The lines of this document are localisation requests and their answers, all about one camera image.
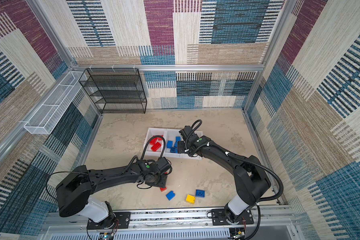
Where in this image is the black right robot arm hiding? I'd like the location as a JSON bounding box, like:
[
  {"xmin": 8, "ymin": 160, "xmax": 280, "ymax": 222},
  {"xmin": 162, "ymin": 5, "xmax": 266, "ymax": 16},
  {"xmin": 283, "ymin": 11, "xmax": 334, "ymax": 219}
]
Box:
[{"xmin": 177, "ymin": 136, "xmax": 271, "ymax": 218}]

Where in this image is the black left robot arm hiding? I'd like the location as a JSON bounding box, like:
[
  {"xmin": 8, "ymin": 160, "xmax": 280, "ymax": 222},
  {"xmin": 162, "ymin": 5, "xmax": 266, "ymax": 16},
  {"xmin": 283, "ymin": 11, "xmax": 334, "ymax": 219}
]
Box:
[{"xmin": 56, "ymin": 156, "xmax": 172, "ymax": 227}]

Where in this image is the white three-compartment bin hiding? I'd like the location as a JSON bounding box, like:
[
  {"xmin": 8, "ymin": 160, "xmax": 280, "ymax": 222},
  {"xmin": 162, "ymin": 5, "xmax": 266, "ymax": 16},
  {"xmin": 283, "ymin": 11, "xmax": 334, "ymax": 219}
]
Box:
[{"xmin": 143, "ymin": 128, "xmax": 202, "ymax": 160}]

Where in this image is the yellow lego brick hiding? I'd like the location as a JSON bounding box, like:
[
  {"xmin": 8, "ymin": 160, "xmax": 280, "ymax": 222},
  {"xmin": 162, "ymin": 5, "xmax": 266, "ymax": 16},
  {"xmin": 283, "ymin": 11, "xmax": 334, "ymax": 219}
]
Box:
[{"xmin": 186, "ymin": 195, "xmax": 196, "ymax": 204}]

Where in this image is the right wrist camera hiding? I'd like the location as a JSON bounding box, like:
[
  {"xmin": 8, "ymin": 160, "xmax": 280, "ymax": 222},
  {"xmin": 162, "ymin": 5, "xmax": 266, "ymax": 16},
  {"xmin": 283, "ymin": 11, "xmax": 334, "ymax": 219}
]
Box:
[{"xmin": 179, "ymin": 126, "xmax": 195, "ymax": 141}]

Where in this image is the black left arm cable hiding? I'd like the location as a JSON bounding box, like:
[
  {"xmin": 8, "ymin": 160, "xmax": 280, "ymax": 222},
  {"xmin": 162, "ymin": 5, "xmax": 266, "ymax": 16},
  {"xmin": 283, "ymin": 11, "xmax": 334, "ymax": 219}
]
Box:
[{"xmin": 124, "ymin": 135, "xmax": 166, "ymax": 175}]

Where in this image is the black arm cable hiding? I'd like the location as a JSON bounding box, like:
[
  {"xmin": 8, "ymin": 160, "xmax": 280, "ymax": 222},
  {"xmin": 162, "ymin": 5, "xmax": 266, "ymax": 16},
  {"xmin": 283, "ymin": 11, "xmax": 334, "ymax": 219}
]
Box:
[
  {"xmin": 184, "ymin": 119, "xmax": 285, "ymax": 202},
  {"xmin": 124, "ymin": 135, "xmax": 166, "ymax": 175}
]

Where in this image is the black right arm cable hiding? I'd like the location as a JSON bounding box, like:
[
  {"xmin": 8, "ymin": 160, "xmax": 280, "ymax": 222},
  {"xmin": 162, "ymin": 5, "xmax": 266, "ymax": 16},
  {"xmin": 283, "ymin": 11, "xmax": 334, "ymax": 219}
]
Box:
[{"xmin": 184, "ymin": 119, "xmax": 285, "ymax": 202}]

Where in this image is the black wire shelf rack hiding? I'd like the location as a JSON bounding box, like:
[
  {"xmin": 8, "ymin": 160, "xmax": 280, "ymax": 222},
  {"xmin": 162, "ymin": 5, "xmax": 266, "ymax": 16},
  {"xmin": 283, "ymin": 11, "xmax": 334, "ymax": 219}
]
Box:
[{"xmin": 79, "ymin": 68, "xmax": 147, "ymax": 114}]

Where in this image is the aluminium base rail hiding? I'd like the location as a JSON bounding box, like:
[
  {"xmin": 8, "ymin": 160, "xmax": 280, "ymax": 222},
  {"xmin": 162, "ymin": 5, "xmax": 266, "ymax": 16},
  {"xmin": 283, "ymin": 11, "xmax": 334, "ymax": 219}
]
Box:
[{"xmin": 38, "ymin": 205, "xmax": 304, "ymax": 240}]

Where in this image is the white wire mesh basket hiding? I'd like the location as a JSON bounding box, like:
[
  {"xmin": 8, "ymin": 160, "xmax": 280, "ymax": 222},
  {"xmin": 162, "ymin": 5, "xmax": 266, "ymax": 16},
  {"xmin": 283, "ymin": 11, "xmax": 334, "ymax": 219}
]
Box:
[{"xmin": 24, "ymin": 71, "xmax": 83, "ymax": 135}]

